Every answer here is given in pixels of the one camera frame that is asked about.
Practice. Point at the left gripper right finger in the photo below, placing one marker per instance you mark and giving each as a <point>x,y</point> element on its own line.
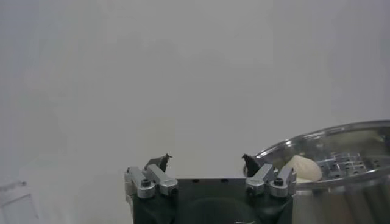
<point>262,179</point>

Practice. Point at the white steamed baozi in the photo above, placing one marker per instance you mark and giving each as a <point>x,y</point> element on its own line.
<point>304,169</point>

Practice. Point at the white side table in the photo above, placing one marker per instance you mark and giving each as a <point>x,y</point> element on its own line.
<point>15,207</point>

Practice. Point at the perforated steel steamer basket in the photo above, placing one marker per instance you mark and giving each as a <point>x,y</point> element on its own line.
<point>350,134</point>

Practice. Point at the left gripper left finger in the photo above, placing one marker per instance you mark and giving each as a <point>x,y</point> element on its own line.
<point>158,179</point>

